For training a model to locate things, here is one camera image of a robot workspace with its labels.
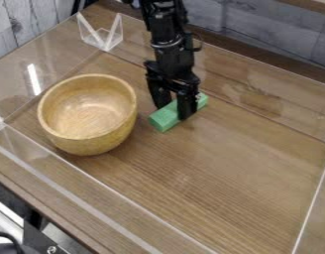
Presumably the black metal bracket with bolt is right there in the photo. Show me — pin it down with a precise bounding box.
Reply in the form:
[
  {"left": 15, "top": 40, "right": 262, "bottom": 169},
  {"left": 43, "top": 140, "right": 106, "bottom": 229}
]
[{"left": 23, "top": 221, "right": 71, "bottom": 254}]

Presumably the black cable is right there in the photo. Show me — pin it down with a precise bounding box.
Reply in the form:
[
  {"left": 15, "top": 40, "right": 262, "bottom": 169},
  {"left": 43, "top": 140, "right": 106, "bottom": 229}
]
[{"left": 0, "top": 231, "right": 26, "bottom": 254}]

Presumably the clear acrylic corner bracket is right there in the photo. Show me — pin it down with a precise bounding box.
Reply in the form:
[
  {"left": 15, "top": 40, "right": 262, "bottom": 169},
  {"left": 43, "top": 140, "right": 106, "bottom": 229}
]
[{"left": 78, "top": 13, "right": 123, "bottom": 52}]

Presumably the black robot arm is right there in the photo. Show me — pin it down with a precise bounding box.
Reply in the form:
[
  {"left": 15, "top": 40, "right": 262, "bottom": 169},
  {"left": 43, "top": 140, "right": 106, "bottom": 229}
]
[{"left": 120, "top": 0, "right": 203, "bottom": 120}]

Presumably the round wooden bowl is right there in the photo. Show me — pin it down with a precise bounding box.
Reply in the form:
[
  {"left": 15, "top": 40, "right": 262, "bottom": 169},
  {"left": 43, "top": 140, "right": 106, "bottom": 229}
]
[{"left": 38, "top": 73, "right": 138, "bottom": 156}]

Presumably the green rectangular block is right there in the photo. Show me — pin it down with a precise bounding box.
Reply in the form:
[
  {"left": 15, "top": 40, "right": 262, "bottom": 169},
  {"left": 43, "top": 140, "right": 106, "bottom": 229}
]
[{"left": 148, "top": 91, "right": 211, "bottom": 134}]

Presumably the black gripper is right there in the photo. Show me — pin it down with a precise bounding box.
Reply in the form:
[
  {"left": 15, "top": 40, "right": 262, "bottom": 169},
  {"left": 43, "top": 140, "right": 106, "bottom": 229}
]
[{"left": 144, "top": 36, "right": 202, "bottom": 121}]

